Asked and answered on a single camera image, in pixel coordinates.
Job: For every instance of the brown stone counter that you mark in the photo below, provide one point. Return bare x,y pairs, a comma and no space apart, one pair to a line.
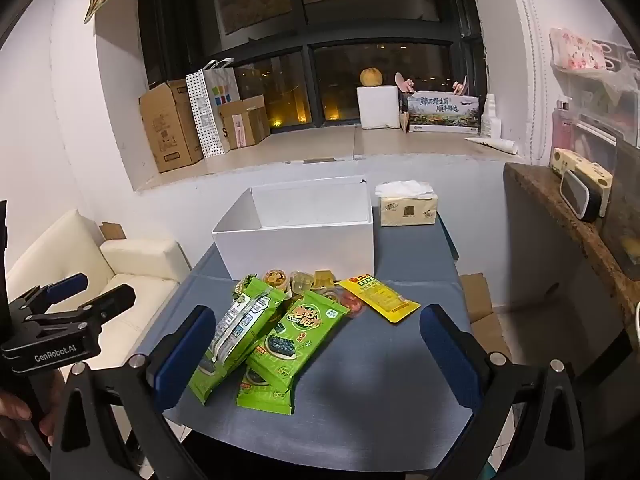
560,210

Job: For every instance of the white plastic bottle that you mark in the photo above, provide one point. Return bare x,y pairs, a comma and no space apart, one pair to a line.
491,120

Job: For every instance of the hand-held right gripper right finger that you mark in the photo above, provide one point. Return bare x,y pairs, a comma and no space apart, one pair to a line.
445,355

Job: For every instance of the pink jelly cup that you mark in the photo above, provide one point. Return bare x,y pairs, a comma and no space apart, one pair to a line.
354,306

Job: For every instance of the pink bottle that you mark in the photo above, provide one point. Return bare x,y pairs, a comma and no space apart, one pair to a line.
562,130

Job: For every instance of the pale yellow carton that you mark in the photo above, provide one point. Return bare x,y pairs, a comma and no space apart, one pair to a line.
575,160

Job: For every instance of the person's left hand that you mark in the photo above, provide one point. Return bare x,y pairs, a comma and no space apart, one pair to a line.
15,410

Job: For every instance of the flattened cardboard sheet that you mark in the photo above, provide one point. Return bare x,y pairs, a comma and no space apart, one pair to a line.
480,305

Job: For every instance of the cream leather sofa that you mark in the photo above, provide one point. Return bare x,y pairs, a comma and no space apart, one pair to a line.
135,260

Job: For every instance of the pale clear jelly cup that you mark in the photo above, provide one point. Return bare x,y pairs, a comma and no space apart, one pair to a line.
327,294

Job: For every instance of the small open cardboard box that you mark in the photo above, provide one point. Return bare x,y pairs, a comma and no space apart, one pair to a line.
245,125

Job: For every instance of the blue tablecloth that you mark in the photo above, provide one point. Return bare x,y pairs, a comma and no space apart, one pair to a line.
380,385

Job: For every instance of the dark glass tank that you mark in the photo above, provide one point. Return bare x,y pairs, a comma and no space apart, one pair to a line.
625,210

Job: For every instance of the landscape printed gift box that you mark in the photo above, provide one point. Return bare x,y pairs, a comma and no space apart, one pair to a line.
442,112

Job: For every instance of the small cardboard flap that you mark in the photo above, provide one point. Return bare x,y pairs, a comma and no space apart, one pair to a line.
112,231

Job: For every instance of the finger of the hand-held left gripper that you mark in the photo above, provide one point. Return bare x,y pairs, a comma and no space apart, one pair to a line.
67,285
117,296

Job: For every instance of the white and black device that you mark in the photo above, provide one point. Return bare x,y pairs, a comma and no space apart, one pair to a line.
577,195

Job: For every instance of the yellow jelly cup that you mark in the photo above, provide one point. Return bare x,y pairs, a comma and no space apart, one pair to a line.
323,278
301,281
276,277

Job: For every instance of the green seaweed snack packet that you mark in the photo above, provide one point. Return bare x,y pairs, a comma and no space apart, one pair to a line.
260,397
295,340

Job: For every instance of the yellow pomelo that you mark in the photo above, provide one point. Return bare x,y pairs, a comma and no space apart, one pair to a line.
371,76

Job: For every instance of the rolled white paper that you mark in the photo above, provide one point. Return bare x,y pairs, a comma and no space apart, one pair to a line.
495,144

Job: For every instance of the floral pink pouch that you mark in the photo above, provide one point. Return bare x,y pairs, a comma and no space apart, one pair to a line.
575,50

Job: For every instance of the large brown cardboard box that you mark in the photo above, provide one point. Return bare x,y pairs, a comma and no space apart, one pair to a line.
167,130

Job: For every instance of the white foam box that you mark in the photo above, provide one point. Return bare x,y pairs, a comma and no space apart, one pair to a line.
377,107

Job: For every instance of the yellow tissue pack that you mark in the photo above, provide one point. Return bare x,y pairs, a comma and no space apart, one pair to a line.
407,212

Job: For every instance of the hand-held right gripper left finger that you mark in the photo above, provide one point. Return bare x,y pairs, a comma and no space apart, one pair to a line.
180,355

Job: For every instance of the yellow snack packet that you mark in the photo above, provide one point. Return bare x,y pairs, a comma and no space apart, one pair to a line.
380,297

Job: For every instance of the white cardboard box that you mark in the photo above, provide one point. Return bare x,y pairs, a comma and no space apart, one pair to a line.
300,255

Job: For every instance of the black window frame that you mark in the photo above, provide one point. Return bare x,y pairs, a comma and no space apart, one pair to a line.
306,35

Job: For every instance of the clear plastic storage rack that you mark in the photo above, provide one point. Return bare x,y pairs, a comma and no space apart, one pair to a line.
605,105

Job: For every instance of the pink slipper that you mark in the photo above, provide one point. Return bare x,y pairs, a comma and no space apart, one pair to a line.
462,86
402,84

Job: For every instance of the dotted white paper bag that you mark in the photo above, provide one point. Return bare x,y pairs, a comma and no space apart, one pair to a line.
207,115

